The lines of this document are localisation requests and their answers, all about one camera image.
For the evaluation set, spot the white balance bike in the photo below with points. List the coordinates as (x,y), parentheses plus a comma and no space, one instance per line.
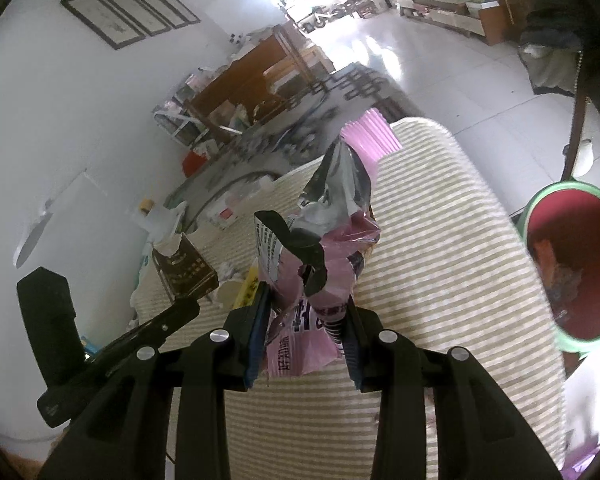
(325,16)

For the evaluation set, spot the red basin green rim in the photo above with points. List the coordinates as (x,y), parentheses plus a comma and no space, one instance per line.
(590,270)

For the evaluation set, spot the large framed wall picture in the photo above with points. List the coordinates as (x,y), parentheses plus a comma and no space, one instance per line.
(105,22)

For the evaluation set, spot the grey blue jacket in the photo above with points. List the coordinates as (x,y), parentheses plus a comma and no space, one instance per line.
(555,20)

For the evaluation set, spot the grey floral table cover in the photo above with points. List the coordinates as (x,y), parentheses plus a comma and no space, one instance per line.
(280,125)

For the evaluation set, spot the white storage box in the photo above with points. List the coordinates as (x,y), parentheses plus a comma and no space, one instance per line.
(162,222)

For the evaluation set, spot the yellow toy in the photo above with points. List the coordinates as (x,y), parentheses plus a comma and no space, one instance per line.
(146,206)

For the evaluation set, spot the dark carved wooden chair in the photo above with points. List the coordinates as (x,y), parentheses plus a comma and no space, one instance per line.
(577,125)

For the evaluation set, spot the yellow snack wrapper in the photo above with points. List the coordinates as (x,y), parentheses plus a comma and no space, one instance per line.
(247,290)

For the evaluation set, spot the pink plastic stool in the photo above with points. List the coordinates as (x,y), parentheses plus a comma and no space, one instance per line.
(580,462)

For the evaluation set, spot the crumpled white tissue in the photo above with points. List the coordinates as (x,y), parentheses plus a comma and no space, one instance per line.
(230,285)

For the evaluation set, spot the brown wooden side table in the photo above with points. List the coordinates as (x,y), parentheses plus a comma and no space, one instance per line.
(240,75)

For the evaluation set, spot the black white wrapper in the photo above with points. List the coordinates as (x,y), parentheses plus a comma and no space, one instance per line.
(267,240)

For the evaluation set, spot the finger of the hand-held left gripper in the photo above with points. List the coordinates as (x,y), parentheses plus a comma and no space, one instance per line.
(165,322)

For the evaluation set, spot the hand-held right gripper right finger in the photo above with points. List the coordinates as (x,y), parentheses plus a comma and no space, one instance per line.
(352,350)

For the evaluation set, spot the brown patterned box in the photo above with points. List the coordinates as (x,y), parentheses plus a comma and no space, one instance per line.
(185,270)

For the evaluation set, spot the red bag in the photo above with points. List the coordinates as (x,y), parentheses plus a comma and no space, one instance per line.
(195,164)

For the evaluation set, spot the pink silver-lined snack wrapper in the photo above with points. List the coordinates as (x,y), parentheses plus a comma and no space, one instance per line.
(340,185)

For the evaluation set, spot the wooden television cabinet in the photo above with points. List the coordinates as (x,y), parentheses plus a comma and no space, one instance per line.
(490,25)

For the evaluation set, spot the white metal rack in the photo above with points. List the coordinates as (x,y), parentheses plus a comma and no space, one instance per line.
(180,125)

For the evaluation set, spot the pink plastic bag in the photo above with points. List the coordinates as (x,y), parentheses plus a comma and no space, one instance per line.
(300,340)

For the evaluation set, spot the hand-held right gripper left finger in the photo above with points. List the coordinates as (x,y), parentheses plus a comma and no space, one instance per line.
(257,340)

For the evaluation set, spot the beige striped cloth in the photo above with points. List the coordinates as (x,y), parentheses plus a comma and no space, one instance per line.
(455,260)

